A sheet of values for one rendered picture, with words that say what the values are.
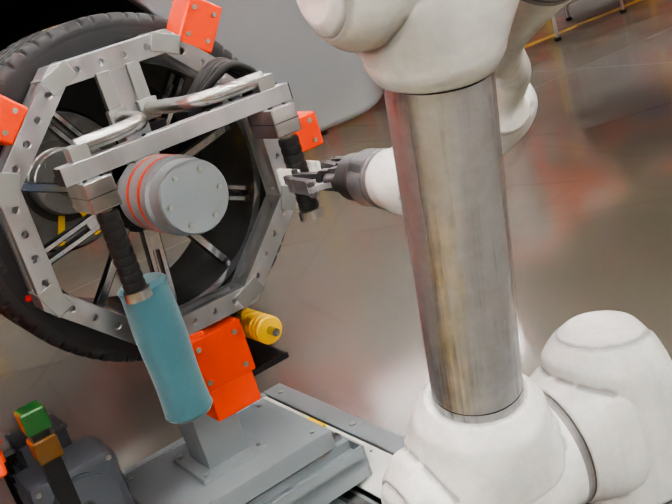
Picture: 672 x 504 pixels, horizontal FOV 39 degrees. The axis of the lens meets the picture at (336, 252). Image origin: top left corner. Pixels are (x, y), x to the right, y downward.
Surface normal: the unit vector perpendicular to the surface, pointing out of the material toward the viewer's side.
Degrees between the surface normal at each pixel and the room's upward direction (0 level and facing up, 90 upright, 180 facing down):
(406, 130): 94
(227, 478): 0
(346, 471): 90
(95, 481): 90
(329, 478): 90
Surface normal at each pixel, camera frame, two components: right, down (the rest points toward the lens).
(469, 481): -0.22, 0.26
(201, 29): 0.55, 0.10
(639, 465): 0.36, 0.28
